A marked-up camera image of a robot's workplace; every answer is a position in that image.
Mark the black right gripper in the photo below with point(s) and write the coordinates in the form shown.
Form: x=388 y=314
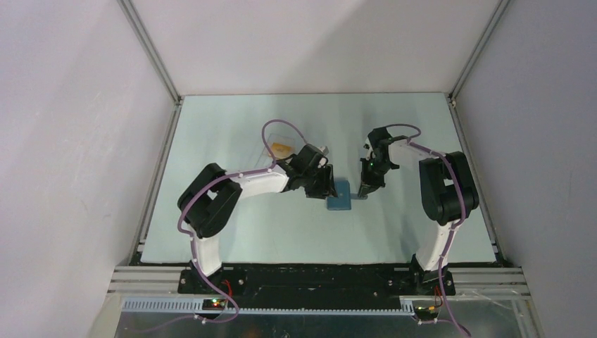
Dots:
x=366 y=189

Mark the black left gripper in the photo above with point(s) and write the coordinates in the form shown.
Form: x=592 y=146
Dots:
x=327 y=187

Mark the blue leather card holder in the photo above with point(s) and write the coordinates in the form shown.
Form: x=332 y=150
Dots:
x=343 y=200

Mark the clear acrylic card box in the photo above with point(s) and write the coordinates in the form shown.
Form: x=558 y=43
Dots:
x=264 y=157

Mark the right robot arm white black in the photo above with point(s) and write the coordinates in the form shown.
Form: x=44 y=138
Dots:
x=447 y=189

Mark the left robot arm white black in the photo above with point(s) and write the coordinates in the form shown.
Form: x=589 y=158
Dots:
x=207 y=203

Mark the gold card in box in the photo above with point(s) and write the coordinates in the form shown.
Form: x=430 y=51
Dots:
x=281 y=150

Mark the right controller board with leds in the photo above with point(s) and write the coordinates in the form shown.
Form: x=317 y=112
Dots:
x=426 y=315

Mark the controller board with leds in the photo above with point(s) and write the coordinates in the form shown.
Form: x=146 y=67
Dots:
x=426 y=315
x=214 y=304

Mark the left controller board with leds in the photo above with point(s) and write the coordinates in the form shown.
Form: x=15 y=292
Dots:
x=214 y=304

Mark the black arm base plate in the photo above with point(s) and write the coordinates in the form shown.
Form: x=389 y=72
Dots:
x=242 y=279

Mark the grey slotted cable duct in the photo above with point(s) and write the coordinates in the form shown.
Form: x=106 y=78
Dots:
x=200 y=306

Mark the right aluminium frame post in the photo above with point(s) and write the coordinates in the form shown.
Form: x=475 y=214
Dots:
x=478 y=49

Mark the aluminium frame post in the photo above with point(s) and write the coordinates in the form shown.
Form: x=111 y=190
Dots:
x=478 y=49
x=143 y=36

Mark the left aluminium frame post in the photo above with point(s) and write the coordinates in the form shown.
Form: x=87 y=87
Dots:
x=143 y=36

